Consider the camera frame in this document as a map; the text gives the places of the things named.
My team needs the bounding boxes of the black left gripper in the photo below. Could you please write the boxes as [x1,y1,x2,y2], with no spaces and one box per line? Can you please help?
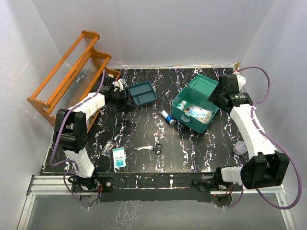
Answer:
[111,88,138,112]

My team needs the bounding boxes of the dark teal divided tray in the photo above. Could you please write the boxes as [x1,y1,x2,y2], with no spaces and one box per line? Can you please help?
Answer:
[127,81,157,106]

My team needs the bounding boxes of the alcohol wipes plastic bag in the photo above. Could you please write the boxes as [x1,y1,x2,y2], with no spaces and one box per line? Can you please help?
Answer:
[188,106,209,123]

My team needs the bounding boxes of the teal medicine kit box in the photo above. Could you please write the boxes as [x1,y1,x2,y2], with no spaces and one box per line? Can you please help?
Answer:
[171,74,219,134]

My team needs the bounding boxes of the amber bottle orange cap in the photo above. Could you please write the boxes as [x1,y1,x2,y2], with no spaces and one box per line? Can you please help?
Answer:
[184,106,191,113]

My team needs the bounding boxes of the blue white bandage roll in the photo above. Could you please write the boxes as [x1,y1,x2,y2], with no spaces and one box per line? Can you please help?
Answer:
[161,110,176,126]

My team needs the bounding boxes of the white bottle green label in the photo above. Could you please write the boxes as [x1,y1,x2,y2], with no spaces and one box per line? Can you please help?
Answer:
[176,101,187,111]

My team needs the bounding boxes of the small clear zip bag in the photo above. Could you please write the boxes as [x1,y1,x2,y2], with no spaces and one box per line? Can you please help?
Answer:
[101,140,116,158]

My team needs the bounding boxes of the teal white sachet packet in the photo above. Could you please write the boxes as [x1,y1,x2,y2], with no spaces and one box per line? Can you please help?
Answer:
[112,148,126,169]

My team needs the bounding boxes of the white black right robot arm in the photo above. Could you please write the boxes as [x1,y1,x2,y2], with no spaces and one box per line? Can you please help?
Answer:
[208,74,289,190]

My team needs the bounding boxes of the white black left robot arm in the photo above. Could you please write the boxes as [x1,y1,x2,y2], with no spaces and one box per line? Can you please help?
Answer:
[50,70,138,191]

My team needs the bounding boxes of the orange wooden shelf rack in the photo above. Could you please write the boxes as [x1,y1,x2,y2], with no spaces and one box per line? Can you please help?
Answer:
[27,30,120,126]

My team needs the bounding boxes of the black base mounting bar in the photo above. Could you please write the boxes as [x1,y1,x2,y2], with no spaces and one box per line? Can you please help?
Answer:
[71,172,243,203]

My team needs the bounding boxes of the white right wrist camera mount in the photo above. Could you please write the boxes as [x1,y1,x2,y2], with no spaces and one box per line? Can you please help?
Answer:
[236,74,247,90]

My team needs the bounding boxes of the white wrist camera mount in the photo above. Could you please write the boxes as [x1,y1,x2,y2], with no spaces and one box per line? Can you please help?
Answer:
[236,74,247,90]
[114,79,125,91]

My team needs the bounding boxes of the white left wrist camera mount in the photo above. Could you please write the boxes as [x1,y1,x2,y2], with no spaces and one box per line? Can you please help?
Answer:
[114,79,125,91]

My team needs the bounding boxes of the black handled scissors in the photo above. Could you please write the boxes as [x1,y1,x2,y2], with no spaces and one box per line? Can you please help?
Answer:
[134,144,162,155]

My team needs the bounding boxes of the aluminium frame rail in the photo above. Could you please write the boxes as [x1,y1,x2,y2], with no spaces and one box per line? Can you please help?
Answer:
[18,174,296,230]

